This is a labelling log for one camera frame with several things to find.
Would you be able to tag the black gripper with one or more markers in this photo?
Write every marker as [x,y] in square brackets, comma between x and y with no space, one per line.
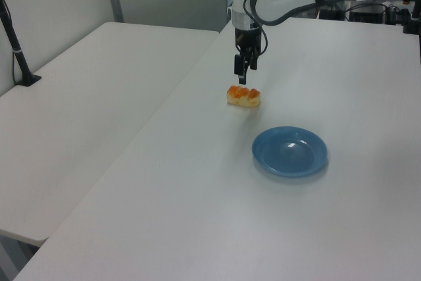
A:
[248,40]

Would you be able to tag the black electronics box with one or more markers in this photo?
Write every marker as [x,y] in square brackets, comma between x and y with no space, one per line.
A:
[365,14]

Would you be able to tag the black camera pole with base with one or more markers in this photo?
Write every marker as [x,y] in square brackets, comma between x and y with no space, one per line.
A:
[16,54]

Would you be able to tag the bread with orange topping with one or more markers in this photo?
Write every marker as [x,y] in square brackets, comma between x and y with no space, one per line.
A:
[244,96]

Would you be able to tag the blue round plate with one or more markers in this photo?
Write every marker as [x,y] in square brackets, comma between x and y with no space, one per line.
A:
[289,151]

